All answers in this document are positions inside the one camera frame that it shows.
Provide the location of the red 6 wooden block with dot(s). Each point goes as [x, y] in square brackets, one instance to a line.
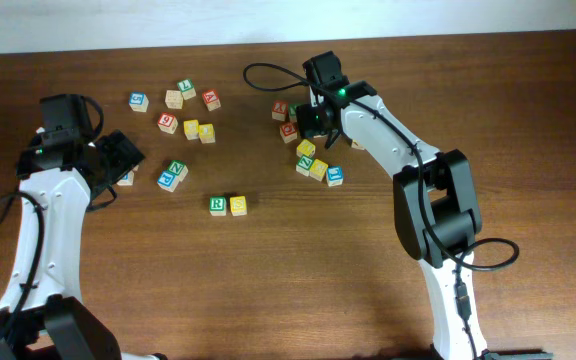
[167, 123]

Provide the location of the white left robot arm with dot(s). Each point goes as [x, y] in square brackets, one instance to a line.
[42, 315]

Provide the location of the green R wooden block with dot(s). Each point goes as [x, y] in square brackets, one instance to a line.
[218, 206]

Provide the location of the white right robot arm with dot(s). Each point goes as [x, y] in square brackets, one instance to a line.
[437, 215]

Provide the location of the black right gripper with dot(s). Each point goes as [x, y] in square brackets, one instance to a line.
[310, 124]

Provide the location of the green N wooden block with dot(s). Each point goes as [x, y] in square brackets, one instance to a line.
[179, 169]

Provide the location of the red Q wooden block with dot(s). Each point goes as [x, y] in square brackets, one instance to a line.
[288, 132]

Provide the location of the green V wooden block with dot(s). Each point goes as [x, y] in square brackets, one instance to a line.
[292, 113]

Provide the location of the yellow G wooden block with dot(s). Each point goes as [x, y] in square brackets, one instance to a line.
[318, 170]

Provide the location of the blue H wooden block front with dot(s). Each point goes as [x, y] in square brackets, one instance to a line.
[127, 179]

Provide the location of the yellow S wooden block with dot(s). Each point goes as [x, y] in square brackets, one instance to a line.
[238, 205]

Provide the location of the yellow W wooden block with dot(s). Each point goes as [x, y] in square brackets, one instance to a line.
[305, 148]

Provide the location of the yellow right wooden block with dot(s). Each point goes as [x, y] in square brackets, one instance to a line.
[357, 145]

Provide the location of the blue U wooden block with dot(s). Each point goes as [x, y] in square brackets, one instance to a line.
[334, 176]

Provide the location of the blue P wooden block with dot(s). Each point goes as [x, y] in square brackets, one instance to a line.
[168, 181]

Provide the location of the blue 5 wooden block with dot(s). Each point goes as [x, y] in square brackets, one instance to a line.
[138, 102]

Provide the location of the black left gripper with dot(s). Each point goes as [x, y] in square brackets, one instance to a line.
[126, 155]

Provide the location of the yellow O block 2 side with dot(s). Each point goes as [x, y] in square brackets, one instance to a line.
[207, 133]

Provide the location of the green Z wooden block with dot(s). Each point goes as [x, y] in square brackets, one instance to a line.
[304, 165]

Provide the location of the red Y wooden block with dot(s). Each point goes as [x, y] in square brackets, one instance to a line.
[279, 110]

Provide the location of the plain picture wooden block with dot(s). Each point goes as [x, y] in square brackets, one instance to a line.
[174, 99]

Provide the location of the green L wooden block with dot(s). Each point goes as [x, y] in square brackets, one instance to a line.
[187, 89]

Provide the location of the yellow wooden block X side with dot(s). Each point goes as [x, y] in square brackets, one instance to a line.
[191, 129]

